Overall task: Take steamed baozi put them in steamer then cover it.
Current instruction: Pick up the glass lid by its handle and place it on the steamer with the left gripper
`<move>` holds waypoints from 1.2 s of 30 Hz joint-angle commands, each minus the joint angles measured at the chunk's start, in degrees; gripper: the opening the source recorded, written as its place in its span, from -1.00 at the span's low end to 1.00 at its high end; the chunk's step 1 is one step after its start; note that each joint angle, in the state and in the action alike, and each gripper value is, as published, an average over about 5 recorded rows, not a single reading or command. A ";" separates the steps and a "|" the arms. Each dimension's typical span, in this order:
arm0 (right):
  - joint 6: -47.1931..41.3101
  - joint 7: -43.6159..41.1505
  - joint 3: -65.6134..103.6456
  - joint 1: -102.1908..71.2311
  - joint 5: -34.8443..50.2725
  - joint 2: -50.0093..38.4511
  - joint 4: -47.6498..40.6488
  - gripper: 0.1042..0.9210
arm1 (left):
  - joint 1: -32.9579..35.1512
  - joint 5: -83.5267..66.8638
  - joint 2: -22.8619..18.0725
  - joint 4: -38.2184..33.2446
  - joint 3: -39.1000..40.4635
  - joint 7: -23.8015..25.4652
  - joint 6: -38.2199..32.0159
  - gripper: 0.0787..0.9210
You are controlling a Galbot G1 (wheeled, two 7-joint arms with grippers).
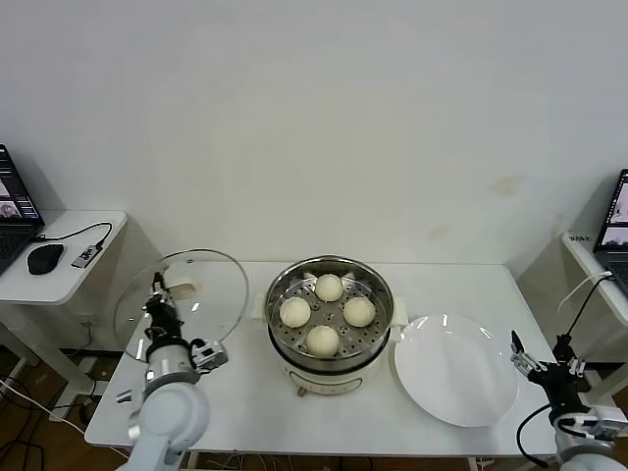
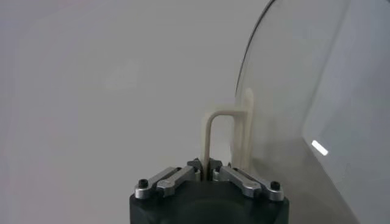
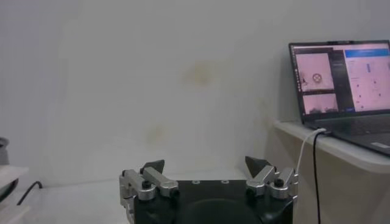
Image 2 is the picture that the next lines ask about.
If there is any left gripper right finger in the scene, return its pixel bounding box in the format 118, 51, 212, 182
208, 158, 286, 202

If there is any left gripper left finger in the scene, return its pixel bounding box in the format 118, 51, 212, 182
134, 158, 204, 200

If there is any glass lid with cream handle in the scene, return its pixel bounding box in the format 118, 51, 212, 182
200, 0, 390, 224

